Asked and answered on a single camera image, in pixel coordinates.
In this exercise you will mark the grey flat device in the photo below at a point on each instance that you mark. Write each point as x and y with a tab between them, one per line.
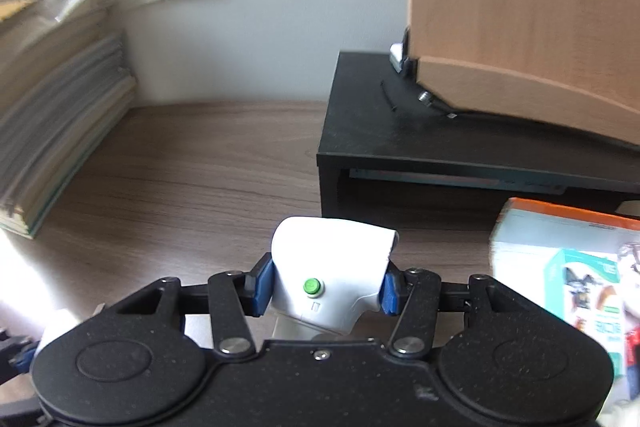
450	179

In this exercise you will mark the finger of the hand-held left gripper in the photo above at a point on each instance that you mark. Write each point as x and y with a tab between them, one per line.
22	359

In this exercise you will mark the white box orange edge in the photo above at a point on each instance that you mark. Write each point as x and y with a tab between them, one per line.
520	237

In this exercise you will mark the black desk riser stand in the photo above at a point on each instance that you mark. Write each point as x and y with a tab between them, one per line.
380	132

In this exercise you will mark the teal cartoon bandage box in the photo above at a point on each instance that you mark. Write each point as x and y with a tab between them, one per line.
575	277

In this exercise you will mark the stack of books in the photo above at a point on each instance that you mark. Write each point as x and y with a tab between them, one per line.
50	107

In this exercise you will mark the white plug-in device green button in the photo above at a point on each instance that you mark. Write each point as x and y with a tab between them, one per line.
330	257

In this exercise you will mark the red blue playing card box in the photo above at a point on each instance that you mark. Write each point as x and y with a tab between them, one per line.
632	347

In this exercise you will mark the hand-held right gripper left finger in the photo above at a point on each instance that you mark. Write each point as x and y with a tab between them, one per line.
262	289

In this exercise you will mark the metal bolt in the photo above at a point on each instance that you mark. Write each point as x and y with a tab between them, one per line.
425	96

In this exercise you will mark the white plastic clip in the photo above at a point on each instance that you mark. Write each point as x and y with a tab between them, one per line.
397	54

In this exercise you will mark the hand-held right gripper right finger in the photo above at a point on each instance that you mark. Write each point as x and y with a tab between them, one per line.
389	296

